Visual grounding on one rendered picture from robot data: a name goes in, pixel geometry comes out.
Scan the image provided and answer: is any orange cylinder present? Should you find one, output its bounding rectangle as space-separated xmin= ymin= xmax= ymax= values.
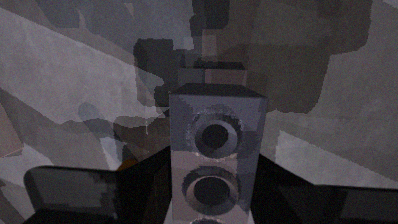
xmin=115 ymin=159 xmax=138 ymax=171

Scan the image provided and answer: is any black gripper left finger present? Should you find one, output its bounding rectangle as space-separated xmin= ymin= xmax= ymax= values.
xmin=23 ymin=145 xmax=172 ymax=224

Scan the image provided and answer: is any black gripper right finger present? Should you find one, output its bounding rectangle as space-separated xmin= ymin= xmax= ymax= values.
xmin=250 ymin=154 xmax=398 ymax=224

